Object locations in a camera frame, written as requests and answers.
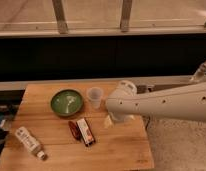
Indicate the dark red snack bar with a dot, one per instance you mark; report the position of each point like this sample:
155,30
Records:
74,130

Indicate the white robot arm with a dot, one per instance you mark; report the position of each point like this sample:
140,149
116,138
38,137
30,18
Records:
184,102

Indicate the dark items beside table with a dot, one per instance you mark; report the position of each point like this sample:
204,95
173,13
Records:
4,114

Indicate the clear plastic cup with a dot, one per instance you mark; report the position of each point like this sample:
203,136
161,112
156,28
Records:
94,95

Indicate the brown white snack packet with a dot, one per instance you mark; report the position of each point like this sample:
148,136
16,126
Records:
85,131

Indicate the white lotion bottle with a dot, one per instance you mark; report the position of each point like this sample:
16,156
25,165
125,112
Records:
30,143

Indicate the green ceramic bowl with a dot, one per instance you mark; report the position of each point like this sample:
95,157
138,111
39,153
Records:
66,103

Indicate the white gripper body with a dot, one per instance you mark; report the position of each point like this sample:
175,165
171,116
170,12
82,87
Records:
114,118

